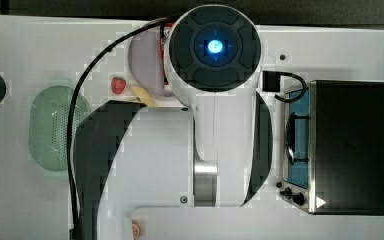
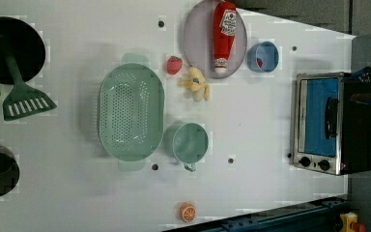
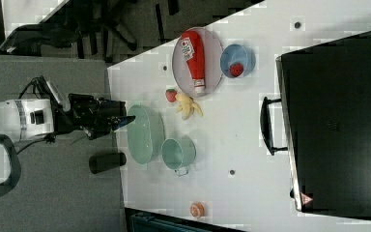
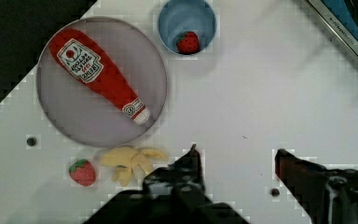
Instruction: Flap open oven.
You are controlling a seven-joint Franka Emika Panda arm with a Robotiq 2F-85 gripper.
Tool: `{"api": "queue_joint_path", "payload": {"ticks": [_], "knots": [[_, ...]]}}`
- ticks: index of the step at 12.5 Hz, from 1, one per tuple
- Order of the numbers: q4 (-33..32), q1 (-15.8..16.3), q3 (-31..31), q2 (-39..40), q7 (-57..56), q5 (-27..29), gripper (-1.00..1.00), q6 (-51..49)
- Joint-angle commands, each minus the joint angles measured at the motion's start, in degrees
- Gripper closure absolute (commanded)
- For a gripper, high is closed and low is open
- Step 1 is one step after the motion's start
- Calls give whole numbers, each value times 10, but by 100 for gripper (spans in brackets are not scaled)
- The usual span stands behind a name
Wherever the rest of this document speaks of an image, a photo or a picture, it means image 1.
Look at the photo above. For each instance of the blue glass oven door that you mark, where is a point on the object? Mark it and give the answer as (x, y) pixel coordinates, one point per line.
(298, 115)

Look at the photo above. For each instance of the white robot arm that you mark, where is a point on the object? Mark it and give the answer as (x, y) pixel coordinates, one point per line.
(213, 150)

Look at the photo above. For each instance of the black silver toaster oven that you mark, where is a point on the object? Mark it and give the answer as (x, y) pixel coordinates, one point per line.
(345, 150)

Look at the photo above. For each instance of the yellow toy banana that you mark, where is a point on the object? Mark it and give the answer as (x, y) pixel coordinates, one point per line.
(141, 95)

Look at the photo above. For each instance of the grey round plate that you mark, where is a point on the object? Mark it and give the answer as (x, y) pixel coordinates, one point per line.
(146, 64)

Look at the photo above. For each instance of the red toy strawberry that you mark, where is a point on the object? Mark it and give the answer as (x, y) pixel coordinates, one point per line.
(118, 85)

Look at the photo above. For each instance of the red ketchup bottle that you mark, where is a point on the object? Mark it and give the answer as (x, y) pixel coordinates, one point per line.
(164, 32)

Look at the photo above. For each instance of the orange slice toy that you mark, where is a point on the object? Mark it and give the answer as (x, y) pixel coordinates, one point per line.
(136, 230)

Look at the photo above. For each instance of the green oval colander basket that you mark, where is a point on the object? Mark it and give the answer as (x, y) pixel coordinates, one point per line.
(48, 127)

